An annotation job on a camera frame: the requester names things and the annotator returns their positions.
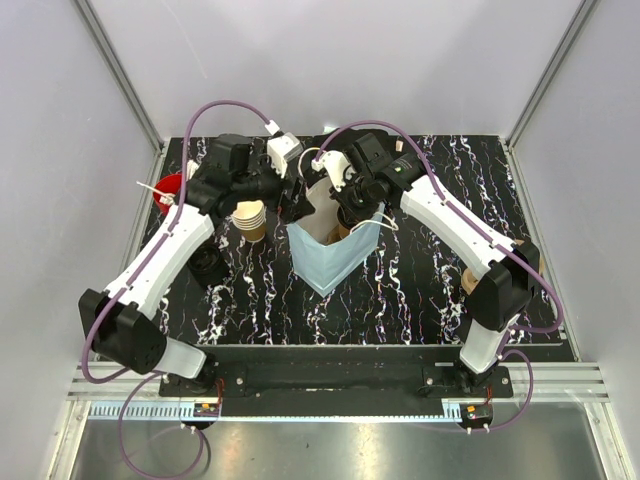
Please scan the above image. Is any brown cup carrier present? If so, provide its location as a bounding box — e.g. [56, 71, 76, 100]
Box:
[326, 224, 350, 245]
[461, 239, 544, 302]

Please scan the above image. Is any stack of paper cups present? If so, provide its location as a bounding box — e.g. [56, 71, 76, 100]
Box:
[231, 200, 266, 243]

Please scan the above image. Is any blue white paper bag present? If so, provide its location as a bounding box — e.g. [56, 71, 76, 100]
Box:
[287, 175, 398, 297]

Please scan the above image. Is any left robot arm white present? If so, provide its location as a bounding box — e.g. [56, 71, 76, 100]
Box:
[78, 133, 302, 396]

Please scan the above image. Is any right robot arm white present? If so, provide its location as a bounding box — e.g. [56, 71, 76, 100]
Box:
[311, 133, 540, 397]

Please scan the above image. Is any black folded cloth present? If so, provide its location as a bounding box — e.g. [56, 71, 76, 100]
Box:
[307, 128, 395, 151]

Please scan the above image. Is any stack of black lids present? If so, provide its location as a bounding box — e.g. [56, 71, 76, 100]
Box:
[187, 243, 230, 288]

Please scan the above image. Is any red cup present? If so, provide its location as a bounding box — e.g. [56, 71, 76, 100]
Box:
[152, 172, 184, 214]

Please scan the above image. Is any brown cup carrier on table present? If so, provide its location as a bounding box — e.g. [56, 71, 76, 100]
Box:
[461, 239, 544, 302]

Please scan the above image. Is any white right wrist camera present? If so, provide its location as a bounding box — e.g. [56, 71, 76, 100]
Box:
[311, 150, 356, 192]

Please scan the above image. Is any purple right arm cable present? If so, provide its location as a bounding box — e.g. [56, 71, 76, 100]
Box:
[317, 119, 565, 434]

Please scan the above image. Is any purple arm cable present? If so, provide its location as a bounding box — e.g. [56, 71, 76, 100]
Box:
[317, 119, 565, 434]
[80, 100, 281, 476]

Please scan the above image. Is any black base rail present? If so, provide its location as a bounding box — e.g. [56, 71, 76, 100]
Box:
[159, 346, 515, 422]

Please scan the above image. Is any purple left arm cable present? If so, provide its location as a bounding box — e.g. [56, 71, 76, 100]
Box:
[80, 100, 281, 476]

